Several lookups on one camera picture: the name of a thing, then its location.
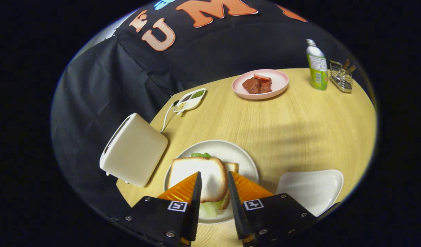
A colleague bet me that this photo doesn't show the green lettuce leaf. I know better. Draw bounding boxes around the green lettuce leaf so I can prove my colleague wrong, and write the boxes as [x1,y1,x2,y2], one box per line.
[191,152,228,217]

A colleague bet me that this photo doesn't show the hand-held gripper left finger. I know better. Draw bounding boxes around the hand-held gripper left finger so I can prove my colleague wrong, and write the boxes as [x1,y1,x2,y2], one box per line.
[109,171,203,247]

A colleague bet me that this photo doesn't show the round white plate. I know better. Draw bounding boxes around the round white plate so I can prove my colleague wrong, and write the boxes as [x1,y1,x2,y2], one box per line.
[163,140,260,225]

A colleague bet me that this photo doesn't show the white bread slice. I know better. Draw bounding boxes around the white bread slice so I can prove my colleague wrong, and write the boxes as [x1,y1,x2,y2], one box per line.
[219,162,239,210]

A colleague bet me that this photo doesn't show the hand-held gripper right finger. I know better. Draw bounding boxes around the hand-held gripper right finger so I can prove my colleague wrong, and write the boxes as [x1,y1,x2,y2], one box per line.
[228,171,318,247]

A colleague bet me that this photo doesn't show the wire mesh utensil holder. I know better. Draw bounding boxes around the wire mesh utensil holder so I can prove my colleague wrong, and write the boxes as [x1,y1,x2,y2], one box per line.
[329,59,356,93]

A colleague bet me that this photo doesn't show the white rounded triangular dish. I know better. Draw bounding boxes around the white rounded triangular dish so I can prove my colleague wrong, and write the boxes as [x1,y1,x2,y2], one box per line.
[276,169,344,217]

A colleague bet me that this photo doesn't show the white toaster cable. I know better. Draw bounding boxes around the white toaster cable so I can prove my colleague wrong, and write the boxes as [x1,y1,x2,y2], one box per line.
[160,100,179,133]

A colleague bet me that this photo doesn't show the black backdrop cloth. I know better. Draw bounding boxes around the black backdrop cloth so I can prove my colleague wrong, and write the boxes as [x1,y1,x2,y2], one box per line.
[51,0,372,220]

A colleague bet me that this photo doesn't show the white divided condiment dish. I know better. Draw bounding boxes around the white divided condiment dish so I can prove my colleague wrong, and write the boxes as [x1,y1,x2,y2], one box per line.
[173,88,207,115]

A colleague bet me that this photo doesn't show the green labelled metal bottle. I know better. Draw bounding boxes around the green labelled metal bottle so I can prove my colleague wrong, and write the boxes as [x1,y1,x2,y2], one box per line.
[306,39,328,91]

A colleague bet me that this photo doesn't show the pink plate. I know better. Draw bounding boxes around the pink plate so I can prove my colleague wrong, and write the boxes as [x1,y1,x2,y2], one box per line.
[231,69,289,100]

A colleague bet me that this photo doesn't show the white toaster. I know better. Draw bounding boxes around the white toaster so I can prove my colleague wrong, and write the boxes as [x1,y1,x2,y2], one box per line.
[100,113,169,188]

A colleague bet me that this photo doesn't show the toasted bread slice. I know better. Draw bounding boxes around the toasted bread slice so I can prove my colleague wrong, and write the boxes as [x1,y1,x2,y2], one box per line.
[168,157,229,203]

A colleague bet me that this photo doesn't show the brown meat piece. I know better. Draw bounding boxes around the brown meat piece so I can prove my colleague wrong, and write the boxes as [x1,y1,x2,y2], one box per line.
[242,77,273,94]

